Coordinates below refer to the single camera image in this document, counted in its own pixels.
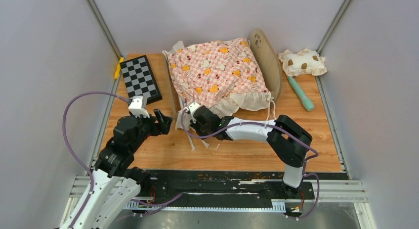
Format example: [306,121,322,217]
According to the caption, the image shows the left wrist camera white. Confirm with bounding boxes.
[128,95,150,118]

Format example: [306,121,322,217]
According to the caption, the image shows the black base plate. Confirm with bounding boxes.
[122,168,319,206]

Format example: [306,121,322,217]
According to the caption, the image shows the yellow clip on frame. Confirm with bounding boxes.
[114,56,125,80]

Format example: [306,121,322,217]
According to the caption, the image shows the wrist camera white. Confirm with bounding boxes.
[184,102,201,115]
[128,95,150,118]

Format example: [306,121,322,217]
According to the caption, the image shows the black grey chessboard box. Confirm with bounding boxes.
[120,55,163,104]

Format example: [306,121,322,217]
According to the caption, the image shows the pink checkered duck cushion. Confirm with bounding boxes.
[163,38,274,142]

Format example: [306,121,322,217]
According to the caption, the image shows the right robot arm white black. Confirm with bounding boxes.
[182,103,312,198]

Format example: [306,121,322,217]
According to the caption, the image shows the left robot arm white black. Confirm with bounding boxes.
[61,109,173,229]

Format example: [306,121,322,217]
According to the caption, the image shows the cream pillow brown spots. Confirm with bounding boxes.
[278,49,328,77]

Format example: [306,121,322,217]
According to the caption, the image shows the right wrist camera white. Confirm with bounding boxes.
[184,102,201,115]

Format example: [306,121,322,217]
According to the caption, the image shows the teal cylindrical toy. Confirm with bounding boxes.
[287,76,315,112]

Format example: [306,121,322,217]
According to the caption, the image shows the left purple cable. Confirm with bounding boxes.
[62,91,184,229]

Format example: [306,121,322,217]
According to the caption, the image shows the wooden pet bed striped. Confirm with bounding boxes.
[163,29,282,116]

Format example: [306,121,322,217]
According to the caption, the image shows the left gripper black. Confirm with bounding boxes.
[129,108,174,152]

